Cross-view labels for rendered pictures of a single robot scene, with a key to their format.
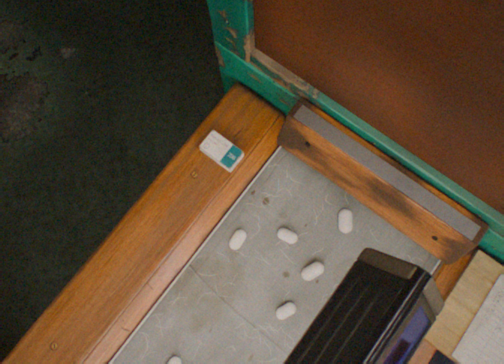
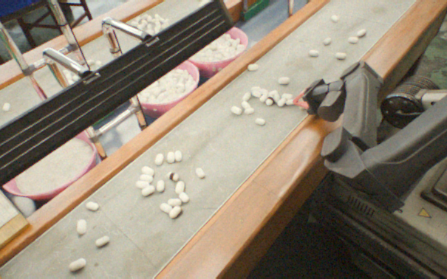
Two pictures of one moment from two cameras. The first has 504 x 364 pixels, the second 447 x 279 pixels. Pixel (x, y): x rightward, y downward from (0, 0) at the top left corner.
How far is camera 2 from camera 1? 47 cm
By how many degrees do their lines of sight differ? 58
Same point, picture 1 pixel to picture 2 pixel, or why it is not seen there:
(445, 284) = not seen: outside the picture
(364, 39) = not seen: outside the picture
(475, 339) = (1, 221)
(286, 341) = (108, 226)
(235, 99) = not seen: outside the picture
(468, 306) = not seen: outside the picture
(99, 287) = (214, 253)
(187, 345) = (166, 224)
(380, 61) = not seen: outside the picture
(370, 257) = not seen: outside the picture
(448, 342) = (15, 219)
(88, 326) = (221, 230)
